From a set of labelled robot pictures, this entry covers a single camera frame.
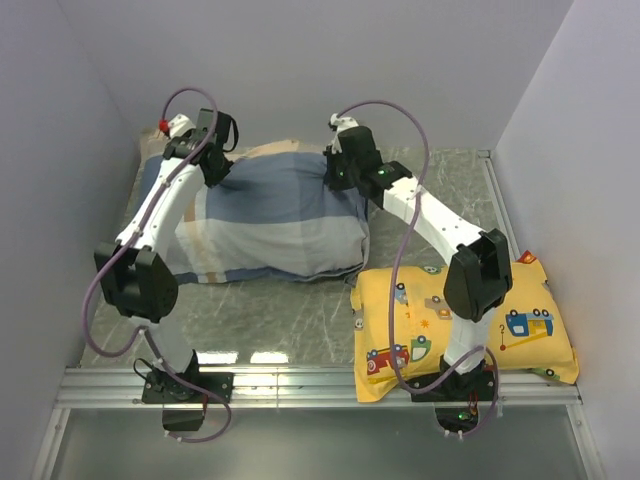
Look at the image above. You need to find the blue plaid pillowcase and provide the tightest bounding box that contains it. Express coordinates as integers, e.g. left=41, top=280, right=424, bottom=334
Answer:
left=165, top=139, right=370, bottom=284

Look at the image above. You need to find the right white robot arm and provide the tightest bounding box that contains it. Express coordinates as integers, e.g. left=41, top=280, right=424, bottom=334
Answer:
left=324, top=116, right=513, bottom=400

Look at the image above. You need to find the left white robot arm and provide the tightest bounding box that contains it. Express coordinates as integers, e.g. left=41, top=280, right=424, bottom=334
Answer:
left=94, top=109, right=239, bottom=402

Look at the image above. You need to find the yellow cartoon vehicle pillow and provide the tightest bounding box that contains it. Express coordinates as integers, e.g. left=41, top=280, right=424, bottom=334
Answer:
left=351, top=253, right=579, bottom=403

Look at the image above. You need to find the black box under left base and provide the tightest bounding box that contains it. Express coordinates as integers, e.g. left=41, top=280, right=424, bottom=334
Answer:
left=161, top=409, right=205, bottom=433

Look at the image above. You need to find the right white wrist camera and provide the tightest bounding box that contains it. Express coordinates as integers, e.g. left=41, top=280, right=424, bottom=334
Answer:
left=328, top=113, right=359, bottom=135

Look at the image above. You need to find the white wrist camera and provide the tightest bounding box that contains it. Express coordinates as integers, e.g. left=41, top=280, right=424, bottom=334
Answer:
left=158, top=114, right=195, bottom=139
left=328, top=113, right=359, bottom=135

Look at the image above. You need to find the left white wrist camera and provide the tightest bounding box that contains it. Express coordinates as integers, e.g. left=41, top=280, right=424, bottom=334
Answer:
left=158, top=114, right=195, bottom=139

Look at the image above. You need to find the aluminium right side rail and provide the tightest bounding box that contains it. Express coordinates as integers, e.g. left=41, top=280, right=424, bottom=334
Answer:
left=477, top=150, right=521, bottom=261

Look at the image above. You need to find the aluminium rail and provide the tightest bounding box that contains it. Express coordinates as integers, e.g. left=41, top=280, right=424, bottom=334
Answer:
left=477, top=150, right=521, bottom=261
left=54, top=365, right=582, bottom=410

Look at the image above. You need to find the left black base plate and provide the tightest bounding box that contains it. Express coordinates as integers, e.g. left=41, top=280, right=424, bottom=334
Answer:
left=141, top=370, right=234, bottom=405

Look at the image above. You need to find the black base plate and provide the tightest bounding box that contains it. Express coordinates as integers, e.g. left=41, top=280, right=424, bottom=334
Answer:
left=141, top=370, right=234, bottom=405
left=411, top=362, right=496, bottom=403

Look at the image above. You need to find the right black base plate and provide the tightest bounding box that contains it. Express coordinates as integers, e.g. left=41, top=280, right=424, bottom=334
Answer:
left=411, top=362, right=496, bottom=403

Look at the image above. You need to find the aluminium front rail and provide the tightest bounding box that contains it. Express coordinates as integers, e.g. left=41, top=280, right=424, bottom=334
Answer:
left=54, top=365, right=582, bottom=410

